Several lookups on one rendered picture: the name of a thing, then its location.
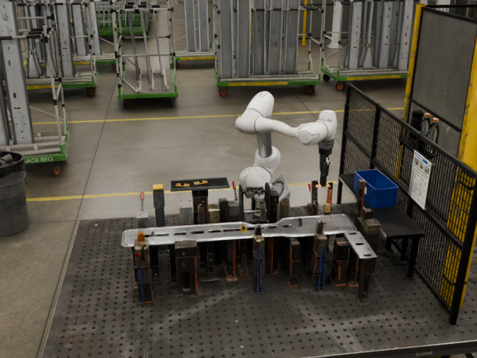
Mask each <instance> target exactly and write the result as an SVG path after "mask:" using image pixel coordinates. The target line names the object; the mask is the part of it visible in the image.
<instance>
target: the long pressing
mask: <svg viewBox="0 0 477 358"><path fill-rule="evenodd" d="M298 218H302V226H301V227H298V226H297V219H298ZM319 219H321V220H322V221H323V223H326V224H324V226H323V230H322V231H323V232H324V233H325V235H332V234H343V233H344V232H355V231H357V228H356V227H355V225H354V224H353V222H352V221H351V220H350V219H349V217H348V216H347V215H345V214H334V215H314V216H304V217H285V218H282V219H281V220H279V221H278V222H276V223H271V224H261V227H263V229H262V230H261V233H262V234H263V237H290V238H293V237H312V236H314V233H315V229H316V223H317V220H319ZM240 225H246V228H255V224H249V223H247V222H224V223H214V224H193V225H182V226H172V227H152V228H141V229H127V230H125V231H124V232H123V233H122V238H121V245H122V246H123V247H134V245H135V240H136V239H138V232H144V235H150V237H145V239H148V245H149V246H156V245H166V244H175V241H185V240H196V242H213V241H224V240H234V239H252V238H253V234H254V230H248V232H244V233H242V232H241V231H234V232H224V231H223V230H225V229H240ZM285 225H290V226H291V227H283V226H285ZM274 226H276V227H277V228H274V229H269V228H268V227H274ZM337 228H338V229H337ZM214 230H221V232H215V233H209V231H214ZM281 230H282V231H281ZM151 232H155V236H154V237H152V236H151ZM192 232H204V233H203V234H192ZM174 233H186V234H185V235H174ZM157 234H169V236H164V237H157V236H156V235H157ZM153 239H154V240H153Z"/></svg>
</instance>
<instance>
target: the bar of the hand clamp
mask: <svg viewBox="0 0 477 358"><path fill-rule="evenodd" d="M318 184H319V183H318V180H312V186H311V203H312V207H313V200H315V203H316V205H315V207H317V194H318V188H317V187H316V186H315V185H318Z"/></svg>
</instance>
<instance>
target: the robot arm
mask: <svg viewBox="0 0 477 358"><path fill-rule="evenodd" d="M273 105H274V98H273V96H272V94H271V93H269V92H266V91H263V92H259V93H258V94H257V95H256V96H254V98H253V99H252V100H251V102H250V103H249V105H248V106H247V109H246V111H245V112H244V113H243V115H242V116H240V117H239V118H238V119H237V120H236V123H235V126H236V128H237V129H238V130H239V131H241V132H243V133H245V134H256V139H257V144H258V150H257V151H256V156H255V160H254V164H253V167H247V168H245V169H244V170H243V171H242V172H241V174H240V176H239V180H240V182H241V184H242V186H243V188H244V187H253V188H254V187H257V186H258V187H261V186H263V187H264V189H263V190H265V183H269V185H270V191H277V192H278V194H280V192H279V191H278V187H277V183H274V184H273V185H272V184H270V178H271V176H272V175H273V174H274V172H275V170H276V168H277V166H278V164H279V162H280V152H279V150H278V149H277V148H276V147H274V146H272V141H271V134H270V132H271V131H278V132H280V133H282V134H284V135H286V136H289V137H291V138H295V139H298V140H299V142H300V143H301V144H303V145H306V146H311V145H314V144H316V143H318V147H319V171H320V183H319V184H320V185H321V186H327V176H328V174H329V165H330V161H329V155H331V154H332V148H333V147H334V136H335V134H336V114H335V112H333V111H331V110H324V111H321V113H320V115H319V118H318V120H317V121H316V122H314V123H312V122H311V123H307V124H301V125H300V126H299V127H297V128H292V127H290V126H288V125H287V124H285V123H283V122H281V121H275V120H271V119H270V118H271V115H272V110H273Z"/></svg>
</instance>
